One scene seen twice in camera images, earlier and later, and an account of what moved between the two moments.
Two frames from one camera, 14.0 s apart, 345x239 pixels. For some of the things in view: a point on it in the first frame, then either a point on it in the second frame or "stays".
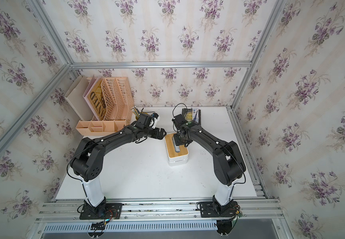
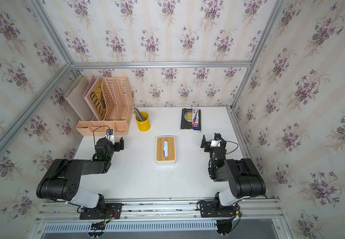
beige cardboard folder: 75,96 stays
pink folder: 94,81 stays
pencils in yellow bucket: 135,111 stays
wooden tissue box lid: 172,156 -> 159,153
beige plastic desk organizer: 117,95 stays
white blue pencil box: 195,115 stays
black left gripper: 156,135 -> 116,148
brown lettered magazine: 96,99 stays
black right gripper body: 178,139 -> 207,148
